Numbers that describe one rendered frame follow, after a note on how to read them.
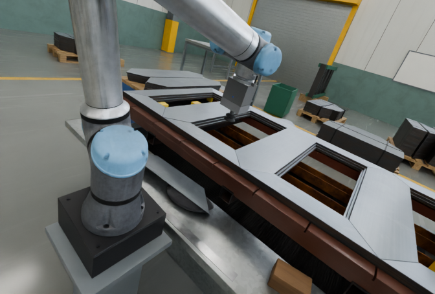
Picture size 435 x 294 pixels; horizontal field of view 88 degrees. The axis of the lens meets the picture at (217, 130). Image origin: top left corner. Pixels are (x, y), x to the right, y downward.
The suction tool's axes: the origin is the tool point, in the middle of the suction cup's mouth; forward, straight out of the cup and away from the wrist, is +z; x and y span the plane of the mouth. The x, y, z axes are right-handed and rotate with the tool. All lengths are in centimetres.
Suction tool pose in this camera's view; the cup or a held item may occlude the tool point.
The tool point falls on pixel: (229, 119)
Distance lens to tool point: 84.2
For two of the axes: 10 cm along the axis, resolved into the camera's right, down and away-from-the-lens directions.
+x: -6.1, 2.0, -7.6
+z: -2.9, 8.4, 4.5
